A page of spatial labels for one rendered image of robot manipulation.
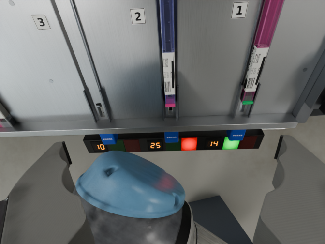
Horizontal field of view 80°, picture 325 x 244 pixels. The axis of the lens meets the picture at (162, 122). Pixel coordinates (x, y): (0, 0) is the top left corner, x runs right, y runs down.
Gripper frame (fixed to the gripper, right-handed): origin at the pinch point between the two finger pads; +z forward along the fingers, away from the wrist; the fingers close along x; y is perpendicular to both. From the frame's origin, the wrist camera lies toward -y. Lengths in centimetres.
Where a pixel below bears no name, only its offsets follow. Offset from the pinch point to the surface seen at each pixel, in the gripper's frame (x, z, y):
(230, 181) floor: 30, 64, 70
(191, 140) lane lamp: 3.8, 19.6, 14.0
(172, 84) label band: 0.4, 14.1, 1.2
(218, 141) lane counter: 8.9, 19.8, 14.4
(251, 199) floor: 40, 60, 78
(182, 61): 1.8, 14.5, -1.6
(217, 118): 7.4, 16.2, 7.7
